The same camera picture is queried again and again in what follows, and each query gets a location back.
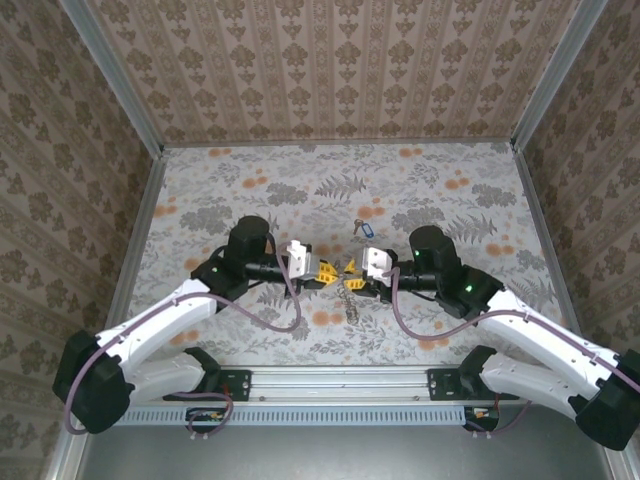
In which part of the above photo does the silver keyring chain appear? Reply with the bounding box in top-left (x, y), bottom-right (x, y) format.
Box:
top-left (336, 258), bottom-right (362, 325)

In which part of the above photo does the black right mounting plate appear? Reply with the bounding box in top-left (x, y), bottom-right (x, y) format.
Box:
top-left (426, 368), bottom-right (519, 403)

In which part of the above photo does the black mounting plate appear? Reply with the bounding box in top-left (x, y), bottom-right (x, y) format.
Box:
top-left (164, 368), bottom-right (252, 403)
top-left (426, 368), bottom-right (519, 403)

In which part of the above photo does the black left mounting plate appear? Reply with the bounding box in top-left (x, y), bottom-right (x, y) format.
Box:
top-left (164, 368), bottom-right (252, 403)

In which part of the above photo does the grey metal panel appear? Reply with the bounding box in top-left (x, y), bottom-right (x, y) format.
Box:
top-left (79, 427), bottom-right (614, 480)

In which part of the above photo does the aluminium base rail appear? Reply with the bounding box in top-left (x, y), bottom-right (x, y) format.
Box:
top-left (219, 365), bottom-right (436, 403)

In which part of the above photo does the aluminium left side rail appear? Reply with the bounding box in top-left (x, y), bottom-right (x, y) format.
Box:
top-left (47, 149), bottom-right (169, 480)

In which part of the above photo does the aluminium right side rail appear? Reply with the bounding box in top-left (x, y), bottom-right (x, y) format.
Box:
top-left (512, 147), bottom-right (640, 480)

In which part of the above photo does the aluminium back frame rail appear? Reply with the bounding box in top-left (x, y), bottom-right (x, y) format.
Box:
top-left (162, 137), bottom-right (516, 150)

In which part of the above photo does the grey slotted cable duct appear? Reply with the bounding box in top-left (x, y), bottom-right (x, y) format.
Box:
top-left (117, 403), bottom-right (474, 427)

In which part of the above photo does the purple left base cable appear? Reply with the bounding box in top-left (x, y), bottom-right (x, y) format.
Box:
top-left (167, 391), bottom-right (235, 444)

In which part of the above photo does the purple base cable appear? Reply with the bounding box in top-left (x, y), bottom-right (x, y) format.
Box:
top-left (167, 391), bottom-right (235, 444)
top-left (462, 399), bottom-right (532, 442)

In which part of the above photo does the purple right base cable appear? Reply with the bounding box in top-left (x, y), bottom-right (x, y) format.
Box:
top-left (462, 399), bottom-right (532, 442)

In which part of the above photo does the aluminium left frame post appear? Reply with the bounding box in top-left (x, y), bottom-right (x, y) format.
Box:
top-left (58, 0), bottom-right (166, 156)

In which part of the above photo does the aluminium frame post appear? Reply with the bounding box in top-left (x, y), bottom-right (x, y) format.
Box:
top-left (509, 0), bottom-right (612, 151)
top-left (58, 0), bottom-right (166, 156)

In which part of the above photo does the aluminium right frame post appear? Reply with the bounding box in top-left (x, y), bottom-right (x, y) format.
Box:
top-left (509, 0), bottom-right (612, 151)

